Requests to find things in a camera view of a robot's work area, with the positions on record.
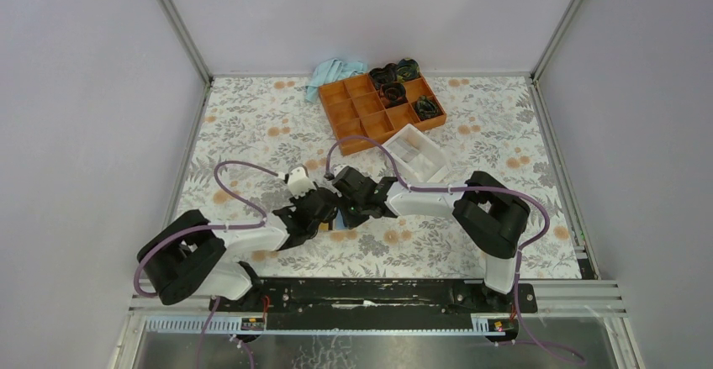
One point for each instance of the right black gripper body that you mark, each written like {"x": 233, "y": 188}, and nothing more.
{"x": 351, "y": 210}

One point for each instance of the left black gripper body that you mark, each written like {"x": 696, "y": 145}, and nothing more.
{"x": 300, "y": 200}

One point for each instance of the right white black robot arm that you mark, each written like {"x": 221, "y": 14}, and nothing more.
{"x": 492, "y": 216}

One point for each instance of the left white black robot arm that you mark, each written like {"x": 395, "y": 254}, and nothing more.
{"x": 191, "y": 256}

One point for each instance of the white card box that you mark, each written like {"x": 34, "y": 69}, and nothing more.
{"x": 418, "y": 158}

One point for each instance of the orange compartment tray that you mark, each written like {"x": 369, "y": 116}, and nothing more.
{"x": 353, "y": 107}

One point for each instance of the dark rolled band middle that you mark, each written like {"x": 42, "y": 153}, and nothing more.
{"x": 392, "y": 94}

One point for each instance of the dark rolled band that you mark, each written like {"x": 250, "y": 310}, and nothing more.
{"x": 427, "y": 108}
{"x": 392, "y": 94}
{"x": 383, "y": 75}

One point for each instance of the dark rolled band right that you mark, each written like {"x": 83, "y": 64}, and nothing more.
{"x": 427, "y": 108}

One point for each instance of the dark rolled band top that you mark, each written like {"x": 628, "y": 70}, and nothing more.
{"x": 383, "y": 75}

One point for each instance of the light blue cloth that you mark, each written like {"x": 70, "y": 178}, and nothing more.
{"x": 332, "y": 71}

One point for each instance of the dark rolled band corner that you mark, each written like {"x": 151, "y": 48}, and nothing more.
{"x": 407, "y": 70}

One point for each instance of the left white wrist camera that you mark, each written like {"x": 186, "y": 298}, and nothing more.
{"x": 298, "y": 181}

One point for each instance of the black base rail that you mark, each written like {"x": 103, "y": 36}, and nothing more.
{"x": 331, "y": 304}

